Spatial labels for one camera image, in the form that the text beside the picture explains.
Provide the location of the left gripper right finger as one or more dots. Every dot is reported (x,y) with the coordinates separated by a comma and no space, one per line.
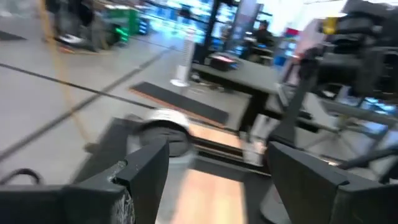
(342,205)

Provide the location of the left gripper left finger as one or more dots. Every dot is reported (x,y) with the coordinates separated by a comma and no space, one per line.
(77,205)

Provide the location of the white Celsius can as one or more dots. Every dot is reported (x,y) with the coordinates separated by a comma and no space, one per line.
(164,141)

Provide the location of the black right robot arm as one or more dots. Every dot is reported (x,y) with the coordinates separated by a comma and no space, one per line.
(357,62)

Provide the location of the black floor mat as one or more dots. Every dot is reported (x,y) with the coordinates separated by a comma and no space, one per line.
(174,99)

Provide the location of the black work table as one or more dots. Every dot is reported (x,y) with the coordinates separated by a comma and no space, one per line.
(242,77)

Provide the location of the white tower fan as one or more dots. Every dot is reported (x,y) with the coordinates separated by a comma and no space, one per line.
(186,59)

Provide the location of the person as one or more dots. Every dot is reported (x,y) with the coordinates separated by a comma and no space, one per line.
(263,35)

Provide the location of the black aluminium rig frame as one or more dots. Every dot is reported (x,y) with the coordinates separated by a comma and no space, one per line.
(292,118)

